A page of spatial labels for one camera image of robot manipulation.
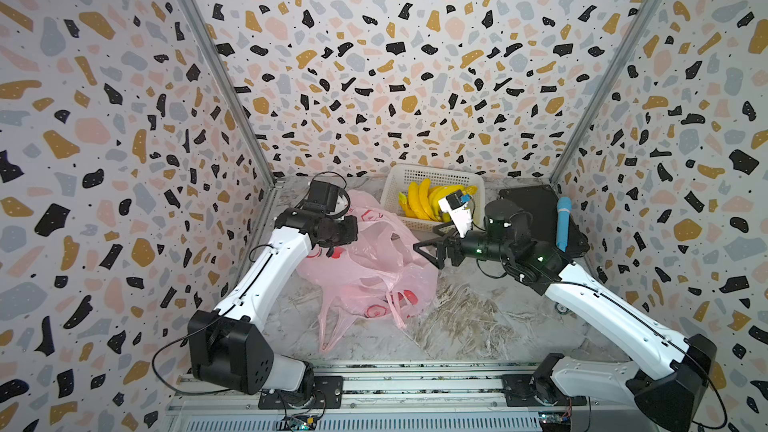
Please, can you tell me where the yellow banana bunch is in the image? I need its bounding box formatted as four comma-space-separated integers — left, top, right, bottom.
398, 182, 432, 221
428, 184, 478, 222

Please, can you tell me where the pink plastic bag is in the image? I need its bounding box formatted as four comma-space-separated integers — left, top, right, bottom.
318, 286, 426, 353
297, 191, 439, 309

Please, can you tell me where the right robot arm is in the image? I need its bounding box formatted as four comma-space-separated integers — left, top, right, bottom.
413, 194, 717, 431

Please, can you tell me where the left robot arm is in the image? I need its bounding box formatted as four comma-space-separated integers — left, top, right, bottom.
183, 179, 358, 403

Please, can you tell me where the white plastic basket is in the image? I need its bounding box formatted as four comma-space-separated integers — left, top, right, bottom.
381, 165, 485, 232

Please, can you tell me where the black case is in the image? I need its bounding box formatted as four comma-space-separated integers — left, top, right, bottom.
498, 184, 590, 258

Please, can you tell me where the blue microphone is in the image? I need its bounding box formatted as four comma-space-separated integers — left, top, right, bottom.
555, 197, 572, 252

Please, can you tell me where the right circuit board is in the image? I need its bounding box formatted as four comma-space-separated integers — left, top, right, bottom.
538, 412, 571, 432

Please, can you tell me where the left green circuit board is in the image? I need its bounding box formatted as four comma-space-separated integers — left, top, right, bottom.
280, 415, 317, 432

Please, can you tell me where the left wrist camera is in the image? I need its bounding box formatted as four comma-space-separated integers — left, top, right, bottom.
303, 181, 351, 219

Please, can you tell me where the aluminium rail frame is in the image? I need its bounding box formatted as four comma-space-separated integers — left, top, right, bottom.
160, 362, 657, 431

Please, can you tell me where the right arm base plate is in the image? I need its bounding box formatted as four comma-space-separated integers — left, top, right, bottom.
501, 373, 587, 407

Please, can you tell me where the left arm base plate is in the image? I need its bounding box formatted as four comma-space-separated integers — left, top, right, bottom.
258, 375, 344, 412

